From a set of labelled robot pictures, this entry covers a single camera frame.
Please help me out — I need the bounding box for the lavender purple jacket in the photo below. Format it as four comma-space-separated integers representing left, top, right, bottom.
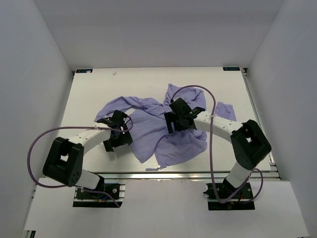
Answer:
95, 83, 237, 172

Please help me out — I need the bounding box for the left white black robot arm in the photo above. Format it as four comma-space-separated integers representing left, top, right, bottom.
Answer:
43, 110, 133, 198

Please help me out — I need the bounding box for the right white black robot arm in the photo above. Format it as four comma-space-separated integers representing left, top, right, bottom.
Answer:
164, 98, 271, 198

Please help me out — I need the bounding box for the right blue table label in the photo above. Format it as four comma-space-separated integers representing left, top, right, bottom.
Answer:
222, 67, 240, 71

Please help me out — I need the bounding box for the blue table label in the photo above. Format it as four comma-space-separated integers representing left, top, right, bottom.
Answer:
75, 69, 93, 73
222, 67, 240, 71

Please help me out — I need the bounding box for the left blue table label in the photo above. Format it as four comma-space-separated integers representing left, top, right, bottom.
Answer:
75, 69, 93, 73

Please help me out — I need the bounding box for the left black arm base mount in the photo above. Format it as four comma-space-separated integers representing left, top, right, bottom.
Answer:
73, 180, 126, 208

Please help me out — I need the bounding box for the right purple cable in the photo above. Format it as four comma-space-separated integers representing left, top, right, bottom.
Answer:
169, 85, 264, 204

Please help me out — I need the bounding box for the purple cable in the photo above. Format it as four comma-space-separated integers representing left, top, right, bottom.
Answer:
169, 85, 264, 204
27, 115, 134, 208

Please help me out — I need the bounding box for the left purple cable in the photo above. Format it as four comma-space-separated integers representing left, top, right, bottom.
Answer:
27, 115, 134, 208

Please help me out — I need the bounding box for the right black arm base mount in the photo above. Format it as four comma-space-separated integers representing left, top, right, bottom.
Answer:
203, 182, 256, 211

